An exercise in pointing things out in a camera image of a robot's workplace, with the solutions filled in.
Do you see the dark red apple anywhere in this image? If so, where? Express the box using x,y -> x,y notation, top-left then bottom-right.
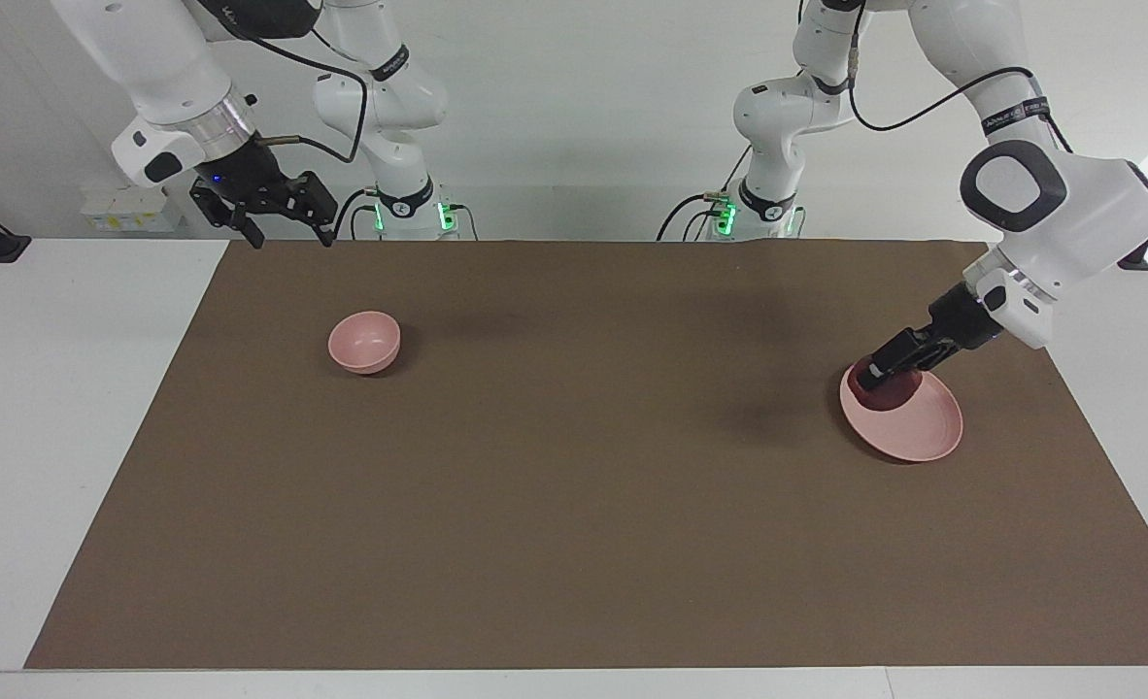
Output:
848,361 -> 923,413

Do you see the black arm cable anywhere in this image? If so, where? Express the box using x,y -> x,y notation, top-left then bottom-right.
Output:
215,0 -> 369,164
846,0 -> 1075,156

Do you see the black base cable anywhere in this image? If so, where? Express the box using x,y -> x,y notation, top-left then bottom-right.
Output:
331,189 -> 381,241
657,146 -> 755,241

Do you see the brown table mat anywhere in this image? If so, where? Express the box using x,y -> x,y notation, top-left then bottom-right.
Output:
25,240 -> 1148,671

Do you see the pink plate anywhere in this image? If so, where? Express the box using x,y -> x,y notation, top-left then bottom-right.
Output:
839,359 -> 964,463

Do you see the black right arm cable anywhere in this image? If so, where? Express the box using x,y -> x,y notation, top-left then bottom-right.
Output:
215,0 -> 369,164

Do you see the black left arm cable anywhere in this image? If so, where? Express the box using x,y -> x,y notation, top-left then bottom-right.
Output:
846,0 -> 1075,156

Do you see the white socket box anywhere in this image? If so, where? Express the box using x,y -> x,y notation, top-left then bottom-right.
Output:
82,184 -> 186,234

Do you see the pink bowl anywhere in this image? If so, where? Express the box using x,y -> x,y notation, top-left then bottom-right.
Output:
328,311 -> 402,376

